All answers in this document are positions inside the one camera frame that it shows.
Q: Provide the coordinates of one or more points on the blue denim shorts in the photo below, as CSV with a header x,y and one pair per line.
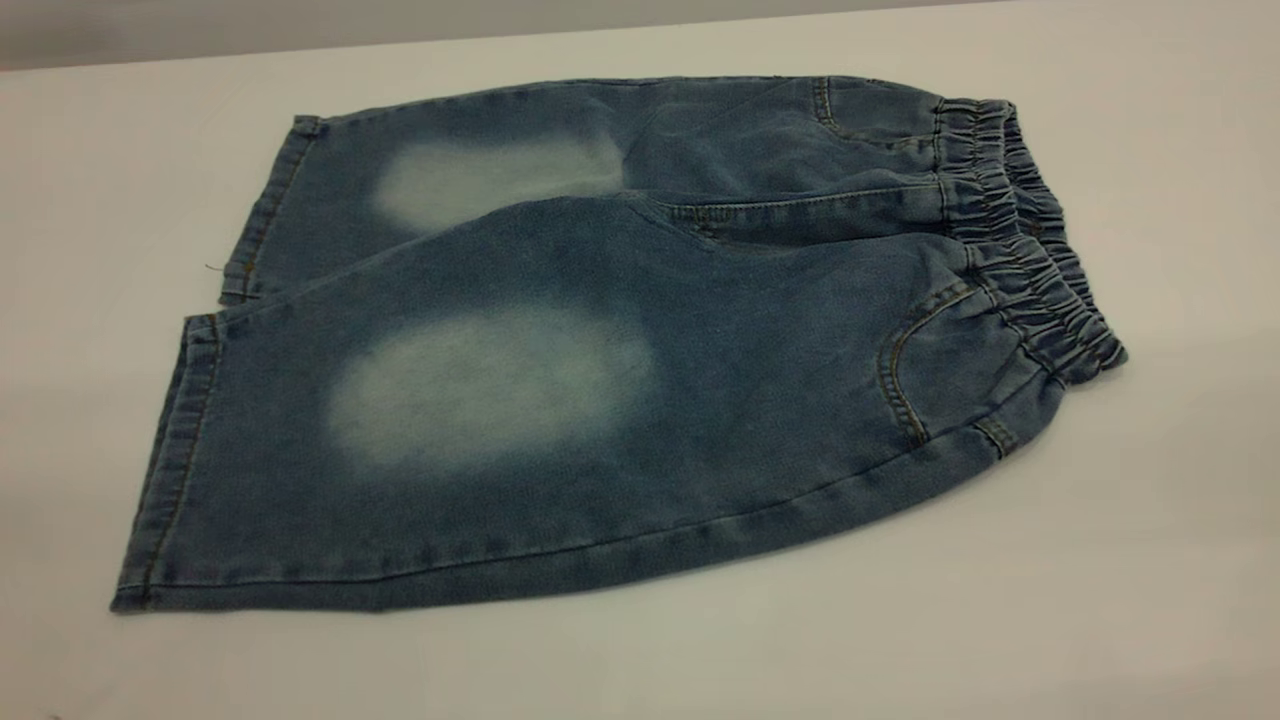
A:
x,y
750,400

